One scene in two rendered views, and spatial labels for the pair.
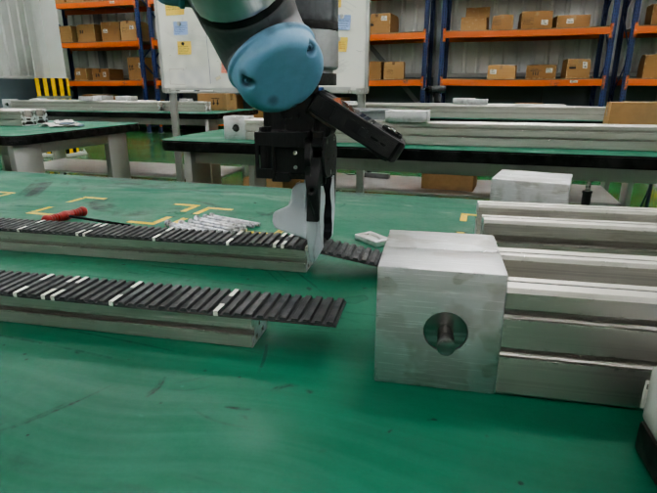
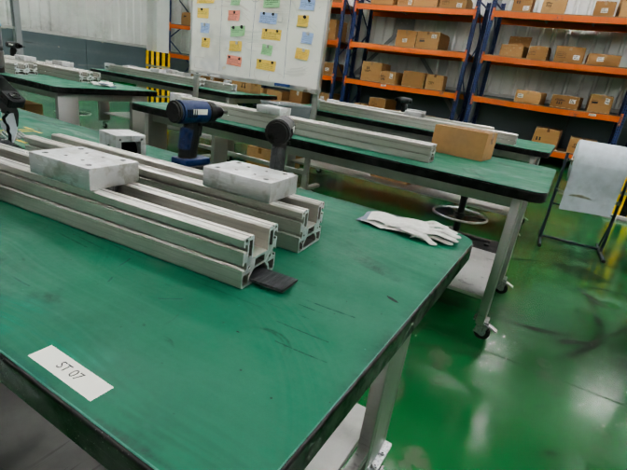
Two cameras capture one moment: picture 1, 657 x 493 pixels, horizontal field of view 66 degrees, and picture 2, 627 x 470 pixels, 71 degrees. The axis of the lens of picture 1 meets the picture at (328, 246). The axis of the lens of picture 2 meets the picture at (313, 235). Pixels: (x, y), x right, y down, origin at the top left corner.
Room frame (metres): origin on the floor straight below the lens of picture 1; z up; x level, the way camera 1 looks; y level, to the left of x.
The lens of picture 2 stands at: (-0.41, -1.12, 1.11)
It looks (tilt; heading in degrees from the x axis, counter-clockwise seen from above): 20 degrees down; 11
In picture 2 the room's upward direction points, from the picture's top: 8 degrees clockwise
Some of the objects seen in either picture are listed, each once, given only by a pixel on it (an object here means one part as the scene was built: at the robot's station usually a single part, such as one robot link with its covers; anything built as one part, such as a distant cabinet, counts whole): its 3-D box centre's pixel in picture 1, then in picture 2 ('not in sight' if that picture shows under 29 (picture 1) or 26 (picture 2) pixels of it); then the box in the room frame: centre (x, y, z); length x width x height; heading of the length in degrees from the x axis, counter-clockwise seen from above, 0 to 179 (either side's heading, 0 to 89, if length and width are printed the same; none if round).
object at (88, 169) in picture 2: not in sight; (85, 173); (0.29, -0.53, 0.87); 0.16 x 0.11 x 0.07; 78
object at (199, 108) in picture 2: not in sight; (200, 141); (0.72, -0.54, 0.89); 0.20 x 0.08 x 0.22; 161
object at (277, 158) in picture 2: not in sight; (279, 159); (0.66, -0.79, 0.89); 0.20 x 0.08 x 0.22; 10
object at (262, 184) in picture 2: not in sight; (250, 186); (0.42, -0.81, 0.87); 0.16 x 0.11 x 0.07; 78
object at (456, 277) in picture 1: (437, 309); not in sight; (0.37, -0.09, 0.83); 0.12 x 0.09 x 0.10; 168
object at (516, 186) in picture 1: (528, 210); (118, 148); (0.71, -0.29, 0.83); 0.11 x 0.10 x 0.10; 153
